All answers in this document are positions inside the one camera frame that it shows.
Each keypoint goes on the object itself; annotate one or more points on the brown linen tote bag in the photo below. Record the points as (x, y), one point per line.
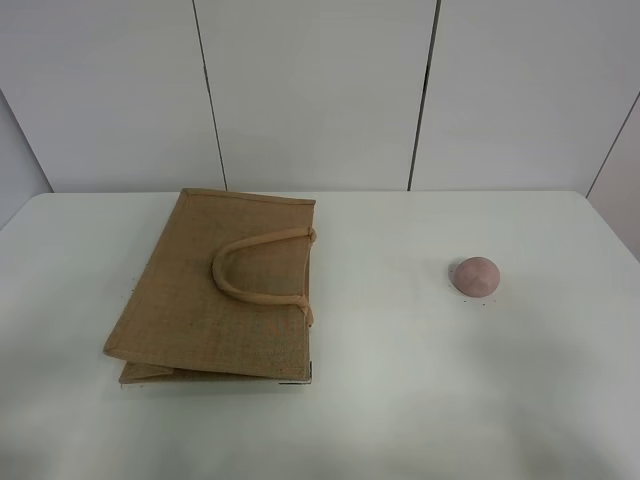
(225, 295)

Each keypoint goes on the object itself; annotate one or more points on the pink peach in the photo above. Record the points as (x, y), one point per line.
(476, 277)

